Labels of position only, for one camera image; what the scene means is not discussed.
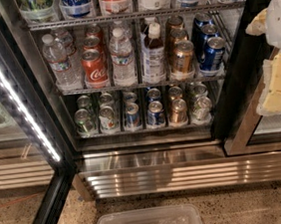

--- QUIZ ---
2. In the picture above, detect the middle tall gold can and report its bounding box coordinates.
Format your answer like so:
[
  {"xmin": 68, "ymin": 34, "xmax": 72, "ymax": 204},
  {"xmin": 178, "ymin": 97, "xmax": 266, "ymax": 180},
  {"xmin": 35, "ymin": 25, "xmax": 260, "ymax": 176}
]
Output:
[{"xmin": 168, "ymin": 28, "xmax": 189, "ymax": 48}]

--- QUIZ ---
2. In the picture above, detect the rear tall blue can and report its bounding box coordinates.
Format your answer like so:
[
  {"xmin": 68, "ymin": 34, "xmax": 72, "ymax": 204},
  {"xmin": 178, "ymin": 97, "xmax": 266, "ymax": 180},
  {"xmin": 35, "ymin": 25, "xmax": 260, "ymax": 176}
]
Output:
[{"xmin": 192, "ymin": 12, "xmax": 213, "ymax": 32}]

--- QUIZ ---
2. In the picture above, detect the tall gold can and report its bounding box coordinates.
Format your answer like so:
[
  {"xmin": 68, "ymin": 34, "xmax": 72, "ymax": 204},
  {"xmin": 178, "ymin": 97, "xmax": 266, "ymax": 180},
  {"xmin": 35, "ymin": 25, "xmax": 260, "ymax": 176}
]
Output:
[
  {"xmin": 171, "ymin": 40, "xmax": 194, "ymax": 75},
  {"xmin": 168, "ymin": 28, "xmax": 189, "ymax": 48},
  {"xmin": 165, "ymin": 15, "xmax": 184, "ymax": 33}
]

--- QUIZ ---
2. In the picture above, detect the blue red can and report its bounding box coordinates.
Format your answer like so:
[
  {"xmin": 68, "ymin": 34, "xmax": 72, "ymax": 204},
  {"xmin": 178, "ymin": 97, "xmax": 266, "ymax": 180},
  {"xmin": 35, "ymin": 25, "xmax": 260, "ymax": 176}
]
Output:
[
  {"xmin": 123, "ymin": 92, "xmax": 138, "ymax": 104},
  {"xmin": 125, "ymin": 103, "xmax": 141, "ymax": 128}
]

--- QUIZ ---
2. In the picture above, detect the top shelf green can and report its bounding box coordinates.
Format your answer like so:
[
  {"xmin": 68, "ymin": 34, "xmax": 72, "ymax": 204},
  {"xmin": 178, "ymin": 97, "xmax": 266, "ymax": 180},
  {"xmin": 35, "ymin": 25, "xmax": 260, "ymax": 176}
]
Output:
[{"xmin": 20, "ymin": 0, "xmax": 54, "ymax": 12}]

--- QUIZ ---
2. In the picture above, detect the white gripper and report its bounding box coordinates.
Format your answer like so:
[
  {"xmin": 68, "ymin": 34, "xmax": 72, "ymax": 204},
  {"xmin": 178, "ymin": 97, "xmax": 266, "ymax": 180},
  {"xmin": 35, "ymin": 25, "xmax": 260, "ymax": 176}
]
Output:
[{"xmin": 245, "ymin": 0, "xmax": 281, "ymax": 112}]

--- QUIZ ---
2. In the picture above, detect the rear blue red can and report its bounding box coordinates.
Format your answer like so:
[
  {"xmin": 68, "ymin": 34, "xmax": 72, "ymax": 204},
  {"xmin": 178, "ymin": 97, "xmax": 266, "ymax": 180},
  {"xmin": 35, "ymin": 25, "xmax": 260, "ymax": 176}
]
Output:
[{"xmin": 123, "ymin": 92, "xmax": 138, "ymax": 104}]

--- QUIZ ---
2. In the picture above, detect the rear gold soda can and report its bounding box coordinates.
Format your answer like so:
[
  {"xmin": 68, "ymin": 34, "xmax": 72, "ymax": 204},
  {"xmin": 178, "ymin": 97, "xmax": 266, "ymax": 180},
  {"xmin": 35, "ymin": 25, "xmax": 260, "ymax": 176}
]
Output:
[{"xmin": 167, "ymin": 87, "xmax": 183, "ymax": 101}]

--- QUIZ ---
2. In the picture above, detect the front blue red can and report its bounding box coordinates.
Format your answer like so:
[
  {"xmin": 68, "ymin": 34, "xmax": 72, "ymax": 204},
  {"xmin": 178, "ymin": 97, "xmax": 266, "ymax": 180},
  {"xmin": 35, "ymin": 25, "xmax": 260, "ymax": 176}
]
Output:
[{"xmin": 125, "ymin": 103, "xmax": 141, "ymax": 128}]

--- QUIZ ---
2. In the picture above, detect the rear white green can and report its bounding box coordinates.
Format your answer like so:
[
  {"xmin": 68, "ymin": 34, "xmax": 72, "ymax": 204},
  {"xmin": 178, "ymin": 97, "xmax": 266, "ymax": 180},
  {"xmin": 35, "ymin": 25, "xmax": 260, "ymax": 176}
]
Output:
[{"xmin": 99, "ymin": 93, "xmax": 115, "ymax": 108}]

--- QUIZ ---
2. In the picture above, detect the front white green can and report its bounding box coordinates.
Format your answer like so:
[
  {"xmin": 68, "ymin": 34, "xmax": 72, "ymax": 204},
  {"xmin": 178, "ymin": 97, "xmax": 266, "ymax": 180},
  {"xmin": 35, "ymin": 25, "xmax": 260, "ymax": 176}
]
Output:
[{"xmin": 99, "ymin": 107, "xmax": 118, "ymax": 130}]

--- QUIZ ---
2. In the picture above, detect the silver green can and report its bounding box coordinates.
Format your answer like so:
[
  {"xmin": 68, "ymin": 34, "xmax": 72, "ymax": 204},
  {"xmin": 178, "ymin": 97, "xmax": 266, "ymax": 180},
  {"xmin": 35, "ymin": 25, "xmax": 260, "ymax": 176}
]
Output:
[
  {"xmin": 189, "ymin": 83, "xmax": 208, "ymax": 100},
  {"xmin": 192, "ymin": 97, "xmax": 212, "ymax": 120}
]

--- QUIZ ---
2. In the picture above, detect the wire fridge shelf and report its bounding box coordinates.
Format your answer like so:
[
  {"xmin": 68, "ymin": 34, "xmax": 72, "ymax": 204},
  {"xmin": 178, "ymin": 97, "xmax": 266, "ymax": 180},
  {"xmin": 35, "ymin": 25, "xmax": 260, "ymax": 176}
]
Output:
[
  {"xmin": 60, "ymin": 75, "xmax": 225, "ymax": 96},
  {"xmin": 27, "ymin": 1, "xmax": 245, "ymax": 31}
]

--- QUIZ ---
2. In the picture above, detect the front silver green can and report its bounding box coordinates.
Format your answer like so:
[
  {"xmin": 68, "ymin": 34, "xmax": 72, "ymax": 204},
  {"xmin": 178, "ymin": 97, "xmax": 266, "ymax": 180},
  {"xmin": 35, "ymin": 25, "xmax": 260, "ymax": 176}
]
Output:
[{"xmin": 192, "ymin": 97, "xmax": 212, "ymax": 120}]

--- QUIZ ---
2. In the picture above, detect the front tall blue can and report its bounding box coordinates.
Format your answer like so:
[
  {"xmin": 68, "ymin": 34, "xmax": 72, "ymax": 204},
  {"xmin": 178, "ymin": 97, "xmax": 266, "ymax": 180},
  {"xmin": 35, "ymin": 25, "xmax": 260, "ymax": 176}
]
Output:
[{"xmin": 199, "ymin": 36, "xmax": 225, "ymax": 72}]

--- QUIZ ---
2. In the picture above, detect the rear tall gold can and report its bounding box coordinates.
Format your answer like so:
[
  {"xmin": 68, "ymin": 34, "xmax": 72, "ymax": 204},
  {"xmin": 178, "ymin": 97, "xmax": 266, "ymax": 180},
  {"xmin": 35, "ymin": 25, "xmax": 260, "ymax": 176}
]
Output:
[{"xmin": 165, "ymin": 15, "xmax": 184, "ymax": 33}]

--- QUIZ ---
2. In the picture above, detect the brown tea bottle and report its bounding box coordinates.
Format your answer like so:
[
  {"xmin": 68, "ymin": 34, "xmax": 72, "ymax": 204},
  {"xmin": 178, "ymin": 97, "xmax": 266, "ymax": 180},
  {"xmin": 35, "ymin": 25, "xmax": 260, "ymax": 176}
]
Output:
[
  {"xmin": 141, "ymin": 22, "xmax": 165, "ymax": 83},
  {"xmin": 140, "ymin": 17, "xmax": 156, "ymax": 39}
]

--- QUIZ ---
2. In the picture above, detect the water bottle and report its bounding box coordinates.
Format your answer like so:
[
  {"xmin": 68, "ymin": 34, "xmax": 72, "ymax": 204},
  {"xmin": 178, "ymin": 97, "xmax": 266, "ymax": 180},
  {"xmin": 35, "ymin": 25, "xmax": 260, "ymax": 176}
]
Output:
[
  {"xmin": 109, "ymin": 27, "xmax": 136, "ymax": 86},
  {"xmin": 42, "ymin": 34, "xmax": 77, "ymax": 86},
  {"xmin": 51, "ymin": 27, "xmax": 83, "ymax": 80},
  {"xmin": 111, "ymin": 21, "xmax": 133, "ymax": 39}
]

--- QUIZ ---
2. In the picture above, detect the middle tall blue can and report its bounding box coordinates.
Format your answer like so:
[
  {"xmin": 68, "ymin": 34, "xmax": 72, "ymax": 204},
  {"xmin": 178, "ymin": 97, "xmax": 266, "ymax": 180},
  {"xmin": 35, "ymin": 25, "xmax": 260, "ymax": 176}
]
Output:
[{"xmin": 194, "ymin": 24, "xmax": 219, "ymax": 61}]

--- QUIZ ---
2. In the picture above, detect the tall blue can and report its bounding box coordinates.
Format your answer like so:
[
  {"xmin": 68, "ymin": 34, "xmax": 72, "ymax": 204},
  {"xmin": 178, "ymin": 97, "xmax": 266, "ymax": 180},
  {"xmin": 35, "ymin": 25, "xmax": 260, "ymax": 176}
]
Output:
[
  {"xmin": 192, "ymin": 12, "xmax": 213, "ymax": 32},
  {"xmin": 194, "ymin": 24, "xmax": 219, "ymax": 61},
  {"xmin": 199, "ymin": 36, "xmax": 225, "ymax": 72}
]

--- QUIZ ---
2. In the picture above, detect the rear red coca-cola can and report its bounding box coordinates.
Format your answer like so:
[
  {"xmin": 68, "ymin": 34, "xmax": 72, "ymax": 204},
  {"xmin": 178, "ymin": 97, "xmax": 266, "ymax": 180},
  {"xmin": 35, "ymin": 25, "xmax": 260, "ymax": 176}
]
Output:
[{"xmin": 85, "ymin": 25, "xmax": 104, "ymax": 39}]

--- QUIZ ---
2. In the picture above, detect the front brown tea bottle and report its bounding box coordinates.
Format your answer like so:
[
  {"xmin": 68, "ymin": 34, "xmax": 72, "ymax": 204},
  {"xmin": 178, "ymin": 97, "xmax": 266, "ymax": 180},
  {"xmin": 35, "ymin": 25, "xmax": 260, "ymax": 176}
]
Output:
[{"xmin": 141, "ymin": 22, "xmax": 165, "ymax": 83}]

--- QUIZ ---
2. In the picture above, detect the rear green soda can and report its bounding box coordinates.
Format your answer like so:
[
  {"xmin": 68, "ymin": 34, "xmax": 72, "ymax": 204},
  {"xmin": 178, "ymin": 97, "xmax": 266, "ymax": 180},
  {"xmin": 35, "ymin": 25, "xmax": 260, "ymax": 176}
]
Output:
[{"xmin": 77, "ymin": 95, "xmax": 94, "ymax": 114}]

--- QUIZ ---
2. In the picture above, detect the front green soda can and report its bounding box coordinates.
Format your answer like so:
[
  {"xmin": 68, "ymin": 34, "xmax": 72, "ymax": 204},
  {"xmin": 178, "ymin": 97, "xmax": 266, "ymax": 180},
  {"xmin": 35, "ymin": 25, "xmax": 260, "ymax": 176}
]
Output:
[{"xmin": 74, "ymin": 109, "xmax": 96, "ymax": 133}]

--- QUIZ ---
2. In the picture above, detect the front left water bottle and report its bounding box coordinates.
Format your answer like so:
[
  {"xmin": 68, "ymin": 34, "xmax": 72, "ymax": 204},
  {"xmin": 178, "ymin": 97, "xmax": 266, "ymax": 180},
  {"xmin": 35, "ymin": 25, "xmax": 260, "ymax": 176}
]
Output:
[{"xmin": 42, "ymin": 34, "xmax": 77, "ymax": 86}]

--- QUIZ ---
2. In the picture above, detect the top shelf pepsi can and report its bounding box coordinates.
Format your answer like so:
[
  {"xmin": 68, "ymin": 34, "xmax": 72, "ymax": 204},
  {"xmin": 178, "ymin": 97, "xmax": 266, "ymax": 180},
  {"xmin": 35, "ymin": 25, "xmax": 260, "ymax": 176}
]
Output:
[{"xmin": 62, "ymin": 0, "xmax": 91, "ymax": 18}]

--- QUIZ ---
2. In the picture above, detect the rear silver green can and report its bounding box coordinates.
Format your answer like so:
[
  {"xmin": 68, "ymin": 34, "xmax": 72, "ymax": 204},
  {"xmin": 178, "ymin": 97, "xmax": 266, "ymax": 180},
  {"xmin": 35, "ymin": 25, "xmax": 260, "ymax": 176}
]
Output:
[{"xmin": 189, "ymin": 83, "xmax": 208, "ymax": 100}]

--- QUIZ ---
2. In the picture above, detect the white green can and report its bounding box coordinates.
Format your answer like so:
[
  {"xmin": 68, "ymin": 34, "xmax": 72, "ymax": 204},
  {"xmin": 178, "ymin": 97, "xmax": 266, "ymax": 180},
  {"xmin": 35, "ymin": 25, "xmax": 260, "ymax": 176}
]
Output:
[
  {"xmin": 99, "ymin": 107, "xmax": 118, "ymax": 130},
  {"xmin": 99, "ymin": 93, "xmax": 115, "ymax": 108}
]

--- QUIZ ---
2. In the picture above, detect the middle wire fridge shelf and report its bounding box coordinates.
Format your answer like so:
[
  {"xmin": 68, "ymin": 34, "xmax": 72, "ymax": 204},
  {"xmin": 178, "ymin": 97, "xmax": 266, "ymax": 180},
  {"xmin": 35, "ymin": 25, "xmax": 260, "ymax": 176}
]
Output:
[{"xmin": 60, "ymin": 75, "xmax": 225, "ymax": 96}]

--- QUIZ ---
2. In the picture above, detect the right sliding fridge door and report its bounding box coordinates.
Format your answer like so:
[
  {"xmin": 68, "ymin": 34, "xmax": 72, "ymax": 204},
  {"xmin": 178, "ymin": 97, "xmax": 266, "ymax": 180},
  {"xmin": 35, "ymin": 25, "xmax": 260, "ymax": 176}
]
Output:
[{"xmin": 213, "ymin": 47, "xmax": 281, "ymax": 158}]

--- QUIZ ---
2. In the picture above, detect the green soda can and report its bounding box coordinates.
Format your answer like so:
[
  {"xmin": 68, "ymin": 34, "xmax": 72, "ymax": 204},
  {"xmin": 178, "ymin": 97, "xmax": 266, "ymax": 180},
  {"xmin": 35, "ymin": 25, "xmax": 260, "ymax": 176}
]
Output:
[
  {"xmin": 77, "ymin": 95, "xmax": 94, "ymax": 114},
  {"xmin": 74, "ymin": 109, "xmax": 96, "ymax": 133}
]

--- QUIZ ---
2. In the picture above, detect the gold soda can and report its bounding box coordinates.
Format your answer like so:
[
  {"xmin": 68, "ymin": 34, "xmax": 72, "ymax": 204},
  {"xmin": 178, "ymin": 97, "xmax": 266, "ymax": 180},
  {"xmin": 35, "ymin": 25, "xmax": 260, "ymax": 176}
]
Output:
[
  {"xmin": 169, "ymin": 99, "xmax": 187, "ymax": 123},
  {"xmin": 167, "ymin": 87, "xmax": 183, "ymax": 101}
]

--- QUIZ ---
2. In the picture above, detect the blue pepsi can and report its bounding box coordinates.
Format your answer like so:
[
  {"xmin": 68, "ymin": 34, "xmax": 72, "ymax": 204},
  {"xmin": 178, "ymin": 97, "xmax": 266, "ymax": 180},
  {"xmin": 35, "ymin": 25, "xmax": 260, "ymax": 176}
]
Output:
[
  {"xmin": 145, "ymin": 89, "xmax": 161, "ymax": 104},
  {"xmin": 146, "ymin": 102, "xmax": 165, "ymax": 126}
]

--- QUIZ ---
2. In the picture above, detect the front tall gold can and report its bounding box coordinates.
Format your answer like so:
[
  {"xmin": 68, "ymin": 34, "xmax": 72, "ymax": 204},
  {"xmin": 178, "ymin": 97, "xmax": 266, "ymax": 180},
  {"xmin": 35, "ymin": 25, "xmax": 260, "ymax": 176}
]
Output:
[{"xmin": 171, "ymin": 40, "xmax": 194, "ymax": 75}]

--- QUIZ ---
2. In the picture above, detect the rear middle water bottle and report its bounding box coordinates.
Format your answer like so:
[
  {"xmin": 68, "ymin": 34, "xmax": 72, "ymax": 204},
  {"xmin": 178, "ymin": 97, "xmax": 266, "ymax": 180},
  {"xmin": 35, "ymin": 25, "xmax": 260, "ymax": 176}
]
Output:
[{"xmin": 111, "ymin": 21, "xmax": 133, "ymax": 39}]

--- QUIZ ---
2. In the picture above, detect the front red coca-cola can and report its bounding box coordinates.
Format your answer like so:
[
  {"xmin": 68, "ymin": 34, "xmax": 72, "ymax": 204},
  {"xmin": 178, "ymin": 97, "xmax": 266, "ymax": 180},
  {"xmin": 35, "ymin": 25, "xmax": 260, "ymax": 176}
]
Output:
[{"xmin": 81, "ymin": 49, "xmax": 108, "ymax": 84}]

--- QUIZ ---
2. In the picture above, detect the middle red coca-cola can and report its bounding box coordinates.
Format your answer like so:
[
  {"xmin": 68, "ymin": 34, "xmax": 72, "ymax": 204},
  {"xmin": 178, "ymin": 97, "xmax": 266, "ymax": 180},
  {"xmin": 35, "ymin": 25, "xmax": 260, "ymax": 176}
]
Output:
[{"xmin": 83, "ymin": 36, "xmax": 103, "ymax": 53}]

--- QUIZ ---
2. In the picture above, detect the upper wire fridge shelf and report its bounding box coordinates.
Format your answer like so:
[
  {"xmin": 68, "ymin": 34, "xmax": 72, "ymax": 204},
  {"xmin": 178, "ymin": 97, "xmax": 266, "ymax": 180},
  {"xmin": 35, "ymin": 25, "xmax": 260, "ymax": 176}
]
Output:
[{"xmin": 27, "ymin": 1, "xmax": 245, "ymax": 31}]

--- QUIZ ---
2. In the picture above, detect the front middle water bottle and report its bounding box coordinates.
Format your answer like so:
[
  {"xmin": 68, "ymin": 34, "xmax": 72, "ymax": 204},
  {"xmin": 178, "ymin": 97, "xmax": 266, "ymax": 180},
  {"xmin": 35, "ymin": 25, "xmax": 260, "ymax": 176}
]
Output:
[{"xmin": 109, "ymin": 27, "xmax": 136, "ymax": 86}]

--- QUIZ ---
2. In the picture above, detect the rear left water bottle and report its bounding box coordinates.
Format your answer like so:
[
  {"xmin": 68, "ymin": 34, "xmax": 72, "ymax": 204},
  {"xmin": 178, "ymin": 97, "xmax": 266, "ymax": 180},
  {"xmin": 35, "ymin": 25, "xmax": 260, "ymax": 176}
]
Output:
[{"xmin": 51, "ymin": 27, "xmax": 83, "ymax": 80}]

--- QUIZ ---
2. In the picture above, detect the red coca-cola can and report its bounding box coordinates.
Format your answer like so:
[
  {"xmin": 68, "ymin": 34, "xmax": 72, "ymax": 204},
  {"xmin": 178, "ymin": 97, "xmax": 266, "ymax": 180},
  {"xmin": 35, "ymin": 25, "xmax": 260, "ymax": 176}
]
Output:
[
  {"xmin": 85, "ymin": 25, "xmax": 104, "ymax": 39},
  {"xmin": 83, "ymin": 36, "xmax": 103, "ymax": 53},
  {"xmin": 81, "ymin": 49, "xmax": 108, "ymax": 84}
]

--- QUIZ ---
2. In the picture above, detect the front gold soda can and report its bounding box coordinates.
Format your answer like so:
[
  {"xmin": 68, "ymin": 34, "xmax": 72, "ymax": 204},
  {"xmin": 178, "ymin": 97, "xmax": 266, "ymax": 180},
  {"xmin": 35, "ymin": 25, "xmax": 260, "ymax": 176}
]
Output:
[{"xmin": 169, "ymin": 99, "xmax": 187, "ymax": 123}]

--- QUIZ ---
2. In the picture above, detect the rear brown tea bottle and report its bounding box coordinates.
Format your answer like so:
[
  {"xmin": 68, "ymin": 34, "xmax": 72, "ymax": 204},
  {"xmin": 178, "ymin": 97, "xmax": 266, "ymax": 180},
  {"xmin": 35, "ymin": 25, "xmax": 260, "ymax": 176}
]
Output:
[{"xmin": 140, "ymin": 17, "xmax": 156, "ymax": 39}]

